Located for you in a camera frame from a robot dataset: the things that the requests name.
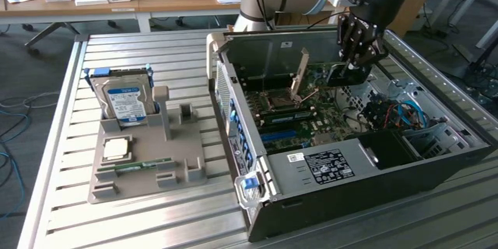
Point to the grey power supply unit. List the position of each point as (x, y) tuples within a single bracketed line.
[(295, 179)]

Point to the green RAM stick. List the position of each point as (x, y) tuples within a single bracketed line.
[(128, 167)]

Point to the black open PC case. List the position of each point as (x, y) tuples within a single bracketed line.
[(350, 202)]

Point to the hard disk blue caddy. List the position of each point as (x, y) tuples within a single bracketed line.
[(120, 100)]

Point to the black case latch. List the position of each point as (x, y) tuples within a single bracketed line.
[(234, 80)]

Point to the grey parts rack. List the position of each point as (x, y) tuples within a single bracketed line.
[(147, 150)]

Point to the CPU socket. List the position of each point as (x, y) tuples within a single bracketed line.
[(278, 101)]

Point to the RAM stick with label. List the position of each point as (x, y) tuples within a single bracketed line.
[(283, 119)]

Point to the blue release latch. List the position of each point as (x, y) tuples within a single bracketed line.
[(250, 182)]

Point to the low profile graphics card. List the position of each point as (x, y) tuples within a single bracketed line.
[(346, 78)]

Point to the silver drive bracket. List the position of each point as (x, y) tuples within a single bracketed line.
[(439, 141)]

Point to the blue expansion slot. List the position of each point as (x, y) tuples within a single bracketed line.
[(278, 136)]

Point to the silver CPU chip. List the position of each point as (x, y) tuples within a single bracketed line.
[(115, 150)]

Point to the silver disk bay cage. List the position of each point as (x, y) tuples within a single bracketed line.
[(392, 88)]

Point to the grey black floor stand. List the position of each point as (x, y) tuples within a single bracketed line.
[(466, 62)]

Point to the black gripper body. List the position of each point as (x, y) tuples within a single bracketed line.
[(376, 7)]

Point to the light wooden desk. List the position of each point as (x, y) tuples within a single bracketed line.
[(187, 1), (57, 10)]

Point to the green motherboard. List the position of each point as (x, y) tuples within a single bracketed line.
[(323, 123)]

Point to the flat white box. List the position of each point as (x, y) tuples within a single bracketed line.
[(91, 2)]

